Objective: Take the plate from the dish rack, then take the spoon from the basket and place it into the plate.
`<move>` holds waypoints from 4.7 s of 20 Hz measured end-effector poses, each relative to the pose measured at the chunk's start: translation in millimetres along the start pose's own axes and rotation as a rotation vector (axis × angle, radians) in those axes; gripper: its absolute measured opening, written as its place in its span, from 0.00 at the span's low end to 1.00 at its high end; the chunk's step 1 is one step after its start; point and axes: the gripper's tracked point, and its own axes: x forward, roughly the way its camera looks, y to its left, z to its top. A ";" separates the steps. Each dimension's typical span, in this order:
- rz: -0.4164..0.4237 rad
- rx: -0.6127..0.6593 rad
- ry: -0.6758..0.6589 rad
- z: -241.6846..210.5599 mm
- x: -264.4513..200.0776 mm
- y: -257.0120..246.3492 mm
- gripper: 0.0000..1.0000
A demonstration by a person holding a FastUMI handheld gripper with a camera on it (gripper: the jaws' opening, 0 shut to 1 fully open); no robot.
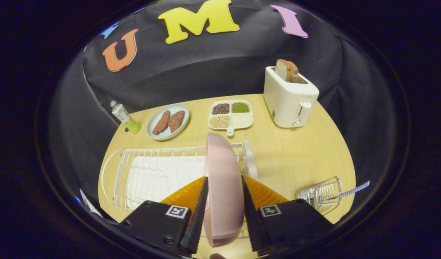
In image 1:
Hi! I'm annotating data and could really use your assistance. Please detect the pink plate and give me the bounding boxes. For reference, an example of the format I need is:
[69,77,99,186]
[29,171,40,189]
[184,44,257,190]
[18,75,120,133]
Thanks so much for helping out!
[203,132,245,247]

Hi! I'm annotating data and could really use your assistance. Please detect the light green plate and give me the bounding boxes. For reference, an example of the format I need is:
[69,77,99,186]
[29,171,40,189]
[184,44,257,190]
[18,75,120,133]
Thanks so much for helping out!
[146,103,190,141]

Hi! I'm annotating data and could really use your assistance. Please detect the brown bread slice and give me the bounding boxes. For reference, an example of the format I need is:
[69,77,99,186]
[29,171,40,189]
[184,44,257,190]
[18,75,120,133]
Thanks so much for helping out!
[287,60,300,83]
[275,59,291,82]

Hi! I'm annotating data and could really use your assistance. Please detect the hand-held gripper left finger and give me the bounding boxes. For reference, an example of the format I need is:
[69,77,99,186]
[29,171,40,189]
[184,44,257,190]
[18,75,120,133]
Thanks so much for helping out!
[116,175,209,256]

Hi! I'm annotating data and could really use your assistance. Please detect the white wire dish rack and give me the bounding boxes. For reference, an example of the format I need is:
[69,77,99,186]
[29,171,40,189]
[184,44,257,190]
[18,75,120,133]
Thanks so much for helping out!
[101,140,259,240]

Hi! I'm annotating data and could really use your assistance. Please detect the clear bottle with green liquid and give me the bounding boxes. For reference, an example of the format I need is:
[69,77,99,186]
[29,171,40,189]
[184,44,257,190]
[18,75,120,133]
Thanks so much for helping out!
[110,100,142,135]

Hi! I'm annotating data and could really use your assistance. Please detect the pile of pale soybeans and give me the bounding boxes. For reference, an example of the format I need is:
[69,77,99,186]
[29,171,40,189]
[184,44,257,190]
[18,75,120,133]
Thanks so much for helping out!
[210,115,230,129]

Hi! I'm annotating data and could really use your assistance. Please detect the metal wire basket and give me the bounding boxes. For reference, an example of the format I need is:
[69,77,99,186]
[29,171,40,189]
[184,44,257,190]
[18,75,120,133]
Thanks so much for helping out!
[295,176,342,215]

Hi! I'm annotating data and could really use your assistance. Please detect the brown meat patty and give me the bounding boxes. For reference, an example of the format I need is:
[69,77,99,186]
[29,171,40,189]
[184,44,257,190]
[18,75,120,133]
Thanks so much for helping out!
[152,110,171,136]
[168,110,186,133]

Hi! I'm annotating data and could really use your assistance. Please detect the white toaster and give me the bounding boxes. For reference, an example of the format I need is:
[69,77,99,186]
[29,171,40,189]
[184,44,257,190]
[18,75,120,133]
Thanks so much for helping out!
[263,66,320,128]

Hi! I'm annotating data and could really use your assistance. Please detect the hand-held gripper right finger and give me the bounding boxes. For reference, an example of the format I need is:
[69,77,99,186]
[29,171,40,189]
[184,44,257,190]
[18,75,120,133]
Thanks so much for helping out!
[241,175,334,256]

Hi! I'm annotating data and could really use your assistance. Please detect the spoon with blue checkered handle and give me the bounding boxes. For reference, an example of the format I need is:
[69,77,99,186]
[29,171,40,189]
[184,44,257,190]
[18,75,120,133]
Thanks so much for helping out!
[325,181,370,202]

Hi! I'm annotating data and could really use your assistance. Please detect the white divided tray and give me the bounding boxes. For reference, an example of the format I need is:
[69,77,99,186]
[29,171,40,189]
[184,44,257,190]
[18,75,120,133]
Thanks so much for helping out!
[208,100,254,136]

